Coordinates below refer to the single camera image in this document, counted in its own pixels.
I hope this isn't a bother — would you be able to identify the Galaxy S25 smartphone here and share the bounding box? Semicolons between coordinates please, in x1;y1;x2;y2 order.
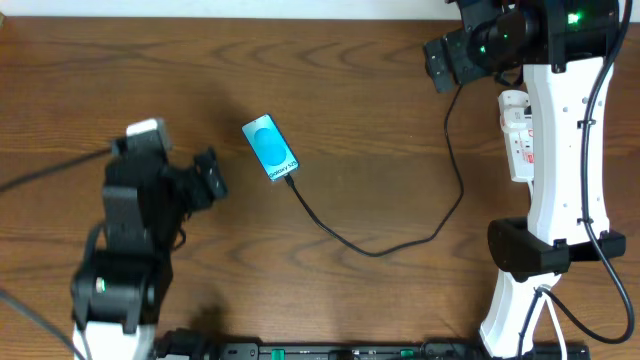
242;114;299;181

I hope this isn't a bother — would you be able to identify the white power strip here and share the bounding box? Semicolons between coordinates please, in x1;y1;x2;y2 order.
498;90;534;183

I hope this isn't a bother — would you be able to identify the black USB charging cable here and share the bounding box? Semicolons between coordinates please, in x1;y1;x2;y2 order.
283;84;466;258

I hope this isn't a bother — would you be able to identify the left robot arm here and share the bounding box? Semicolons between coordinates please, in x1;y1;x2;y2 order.
71;140;228;359

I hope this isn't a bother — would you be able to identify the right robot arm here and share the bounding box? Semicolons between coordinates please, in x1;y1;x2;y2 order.
423;0;633;359

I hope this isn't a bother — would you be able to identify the white USB charger plug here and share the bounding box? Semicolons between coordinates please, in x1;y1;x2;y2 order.
500;106;533;133

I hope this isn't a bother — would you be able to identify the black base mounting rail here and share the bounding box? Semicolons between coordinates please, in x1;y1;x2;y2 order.
154;329;592;360

